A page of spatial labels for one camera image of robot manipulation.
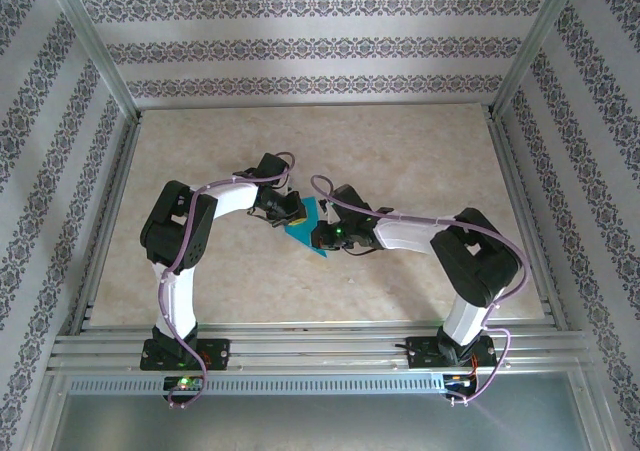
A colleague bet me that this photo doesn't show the blue square paper sheet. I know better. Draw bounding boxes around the blue square paper sheet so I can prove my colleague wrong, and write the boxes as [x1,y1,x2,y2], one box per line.
[282,196,331,261]

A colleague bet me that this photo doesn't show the grey metal panel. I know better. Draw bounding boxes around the grey metal panel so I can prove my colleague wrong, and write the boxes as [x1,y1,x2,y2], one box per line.
[49,393,601,451]

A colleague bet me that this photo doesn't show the aluminium mounting rail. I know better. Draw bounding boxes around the aluminium mounting rail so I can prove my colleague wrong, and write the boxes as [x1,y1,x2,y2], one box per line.
[47,323,591,377]

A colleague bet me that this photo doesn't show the grey slotted cable duct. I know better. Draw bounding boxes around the grey slotted cable duct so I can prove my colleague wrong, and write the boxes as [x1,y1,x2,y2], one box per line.
[67,374,446,397]

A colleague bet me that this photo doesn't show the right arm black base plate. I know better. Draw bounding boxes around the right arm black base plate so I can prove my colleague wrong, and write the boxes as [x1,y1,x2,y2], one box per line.
[407,334,499,371]

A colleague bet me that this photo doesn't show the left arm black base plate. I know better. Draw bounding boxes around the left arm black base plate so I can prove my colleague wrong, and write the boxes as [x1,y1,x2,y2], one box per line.
[139,338,232,372]

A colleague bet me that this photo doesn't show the aluminium side rail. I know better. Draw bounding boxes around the aluminium side rail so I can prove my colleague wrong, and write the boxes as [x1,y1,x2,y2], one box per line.
[69,113,145,330]
[484,105,571,330]

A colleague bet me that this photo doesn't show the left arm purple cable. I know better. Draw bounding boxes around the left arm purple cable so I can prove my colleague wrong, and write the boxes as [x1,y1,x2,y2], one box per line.
[157,151,297,410]

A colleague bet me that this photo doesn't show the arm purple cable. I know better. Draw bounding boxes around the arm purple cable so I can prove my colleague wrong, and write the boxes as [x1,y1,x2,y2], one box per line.
[310,174,531,406]
[157,151,297,410]

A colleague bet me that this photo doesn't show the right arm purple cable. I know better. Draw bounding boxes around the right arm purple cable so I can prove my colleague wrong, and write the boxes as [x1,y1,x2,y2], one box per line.
[310,174,531,406]

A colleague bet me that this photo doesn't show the aluminium frame post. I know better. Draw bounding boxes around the aluminium frame post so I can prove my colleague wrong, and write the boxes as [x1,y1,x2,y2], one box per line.
[42,0,142,121]
[488,0,586,121]

